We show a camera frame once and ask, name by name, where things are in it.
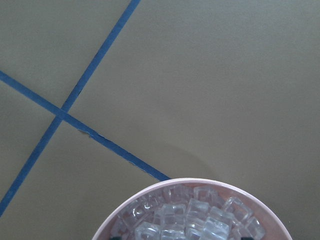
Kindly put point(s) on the pile of clear ice cubes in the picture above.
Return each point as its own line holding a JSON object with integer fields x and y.
{"x": 180, "y": 212}

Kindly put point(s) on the pink bowl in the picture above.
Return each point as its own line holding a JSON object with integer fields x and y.
{"x": 274, "y": 228}

